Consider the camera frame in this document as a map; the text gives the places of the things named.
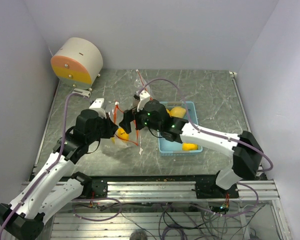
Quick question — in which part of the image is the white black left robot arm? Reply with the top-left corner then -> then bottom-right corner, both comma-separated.
0,109 -> 118,240

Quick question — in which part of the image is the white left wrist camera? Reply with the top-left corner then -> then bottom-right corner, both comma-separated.
89,98 -> 107,119

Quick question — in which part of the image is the purple floor cable loop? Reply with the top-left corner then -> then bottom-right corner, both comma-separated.
72,198 -> 125,222

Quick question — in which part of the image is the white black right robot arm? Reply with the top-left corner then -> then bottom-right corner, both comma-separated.
119,100 -> 263,198

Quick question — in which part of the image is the cream cylindrical drawer box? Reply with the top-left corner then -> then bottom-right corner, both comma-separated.
50,37 -> 104,90

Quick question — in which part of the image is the orange fruit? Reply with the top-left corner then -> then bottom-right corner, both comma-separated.
111,127 -> 129,144
182,143 -> 198,151

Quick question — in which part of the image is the white corner clip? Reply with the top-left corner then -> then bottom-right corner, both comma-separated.
229,71 -> 237,78

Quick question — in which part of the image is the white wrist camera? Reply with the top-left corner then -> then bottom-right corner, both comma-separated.
132,90 -> 151,112
89,98 -> 107,119

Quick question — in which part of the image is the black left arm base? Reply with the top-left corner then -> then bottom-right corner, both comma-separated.
70,171 -> 108,199

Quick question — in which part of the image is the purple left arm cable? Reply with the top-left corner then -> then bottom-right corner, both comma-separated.
0,93 -> 91,240

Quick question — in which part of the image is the small white metal bracket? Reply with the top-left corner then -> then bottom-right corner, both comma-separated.
72,88 -> 91,98

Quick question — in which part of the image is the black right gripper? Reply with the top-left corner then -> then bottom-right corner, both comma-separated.
119,105 -> 162,134

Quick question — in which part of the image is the clear orange zip top bag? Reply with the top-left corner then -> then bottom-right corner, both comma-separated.
133,69 -> 153,100

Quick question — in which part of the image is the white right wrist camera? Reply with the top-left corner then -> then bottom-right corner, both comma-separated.
132,90 -> 151,112

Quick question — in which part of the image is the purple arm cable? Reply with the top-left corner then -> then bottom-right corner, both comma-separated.
0,93 -> 91,240
137,78 -> 274,172

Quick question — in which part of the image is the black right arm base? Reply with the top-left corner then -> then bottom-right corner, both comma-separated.
192,174 -> 239,199

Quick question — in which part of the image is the aluminium rail frame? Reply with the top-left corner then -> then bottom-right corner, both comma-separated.
39,177 -> 285,240

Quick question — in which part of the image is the light blue plastic basket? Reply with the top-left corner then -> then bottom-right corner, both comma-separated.
157,101 -> 203,156

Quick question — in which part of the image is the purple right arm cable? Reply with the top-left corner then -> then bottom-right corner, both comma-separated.
137,78 -> 274,172

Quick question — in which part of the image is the yellow lemon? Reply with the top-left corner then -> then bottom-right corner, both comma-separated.
170,106 -> 187,119

